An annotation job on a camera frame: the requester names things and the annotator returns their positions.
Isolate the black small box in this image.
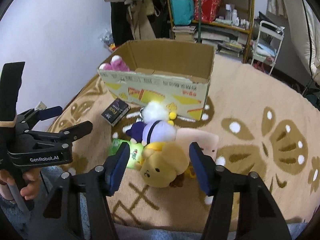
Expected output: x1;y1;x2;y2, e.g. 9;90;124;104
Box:
101;98;131;127

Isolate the wooden bookshelf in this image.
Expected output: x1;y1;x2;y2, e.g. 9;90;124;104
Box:
167;0;254;63

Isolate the green tissue pack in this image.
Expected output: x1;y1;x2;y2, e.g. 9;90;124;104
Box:
108;138;146;170

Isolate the pink cake roll plush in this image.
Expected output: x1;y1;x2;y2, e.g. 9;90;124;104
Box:
175;128;219;160

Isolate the teal bag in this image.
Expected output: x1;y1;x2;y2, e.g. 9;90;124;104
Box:
170;0;194;25

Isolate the beige patterned fluffy rug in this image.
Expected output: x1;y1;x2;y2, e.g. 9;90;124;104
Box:
50;56;319;232

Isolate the purple white plush doll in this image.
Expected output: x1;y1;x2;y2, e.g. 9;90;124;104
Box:
125;120;177;146

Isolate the cream folded mattress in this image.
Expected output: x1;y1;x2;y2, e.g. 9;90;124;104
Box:
267;0;319;83

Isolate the pink plush bear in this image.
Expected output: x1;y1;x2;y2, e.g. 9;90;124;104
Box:
99;55;131;72

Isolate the open cardboard box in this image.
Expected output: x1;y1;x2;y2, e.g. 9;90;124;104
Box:
97;39;215;121

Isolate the red gift bag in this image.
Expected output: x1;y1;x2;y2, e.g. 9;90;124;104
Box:
193;0;223;23

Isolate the green pole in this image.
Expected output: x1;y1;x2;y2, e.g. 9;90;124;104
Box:
197;0;202;43

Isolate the beige hanging coat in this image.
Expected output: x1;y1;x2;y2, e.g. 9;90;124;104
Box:
127;0;156;40

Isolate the white wall socket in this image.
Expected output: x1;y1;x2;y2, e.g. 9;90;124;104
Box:
35;101;47;110

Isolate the white utility cart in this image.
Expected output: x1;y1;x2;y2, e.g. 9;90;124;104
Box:
251;20;285;75

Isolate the person left hand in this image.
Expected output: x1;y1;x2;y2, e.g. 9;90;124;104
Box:
0;167;42;201

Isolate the white fluffy pompom plush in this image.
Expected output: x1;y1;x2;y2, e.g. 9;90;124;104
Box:
140;101;177;126

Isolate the yellow brown plush bear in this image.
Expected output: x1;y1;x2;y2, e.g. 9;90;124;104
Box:
135;141;189;188

